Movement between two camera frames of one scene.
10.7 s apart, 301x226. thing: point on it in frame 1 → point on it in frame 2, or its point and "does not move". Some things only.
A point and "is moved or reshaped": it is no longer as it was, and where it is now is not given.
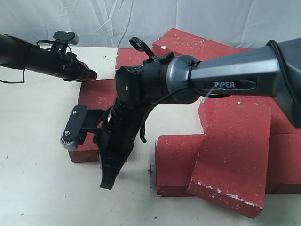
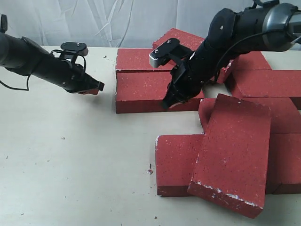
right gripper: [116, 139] → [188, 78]
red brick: [95, 94] is moved or reshaped
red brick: [283, 167] does not move
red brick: [176, 155] does not move
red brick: [129, 57] does not move
